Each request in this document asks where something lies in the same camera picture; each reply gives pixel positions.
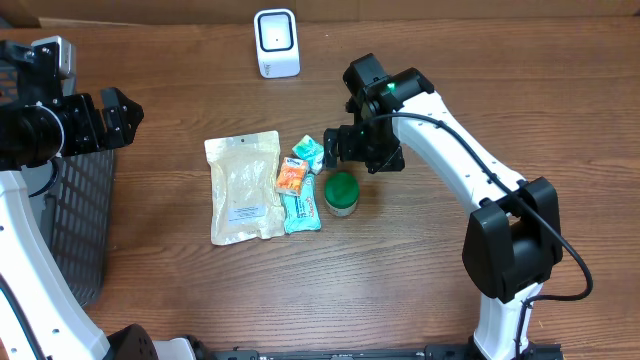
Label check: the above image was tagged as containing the white barcode scanner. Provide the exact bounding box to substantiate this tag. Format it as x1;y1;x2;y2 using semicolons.
254;8;301;79

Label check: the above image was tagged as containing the orange Kleenex tissue pack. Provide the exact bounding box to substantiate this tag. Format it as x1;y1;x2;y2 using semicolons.
275;157;309;196

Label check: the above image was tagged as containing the cardboard back wall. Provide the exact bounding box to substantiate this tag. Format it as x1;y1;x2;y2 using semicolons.
1;0;639;27

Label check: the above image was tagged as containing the green lid jar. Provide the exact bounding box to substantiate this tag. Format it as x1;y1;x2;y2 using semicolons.
324;172;360;217

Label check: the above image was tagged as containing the beige foil pouch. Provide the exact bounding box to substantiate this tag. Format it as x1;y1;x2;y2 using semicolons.
204;130;285;246

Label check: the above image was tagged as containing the grey plastic basket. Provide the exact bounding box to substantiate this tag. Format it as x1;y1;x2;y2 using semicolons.
0;69;116;307

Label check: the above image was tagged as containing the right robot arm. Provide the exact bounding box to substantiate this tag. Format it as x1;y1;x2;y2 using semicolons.
324;54;563;359

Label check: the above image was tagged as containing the teal white tissue pack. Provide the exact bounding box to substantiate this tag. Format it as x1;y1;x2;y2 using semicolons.
292;135;325;175

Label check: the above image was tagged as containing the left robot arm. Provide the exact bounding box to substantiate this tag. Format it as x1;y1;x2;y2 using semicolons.
1;36;206;360

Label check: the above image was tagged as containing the teal wet wipes pack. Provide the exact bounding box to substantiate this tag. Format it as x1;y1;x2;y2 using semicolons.
281;174;322;234

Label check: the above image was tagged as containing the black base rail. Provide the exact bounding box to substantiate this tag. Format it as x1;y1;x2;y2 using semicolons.
209;342;566;360

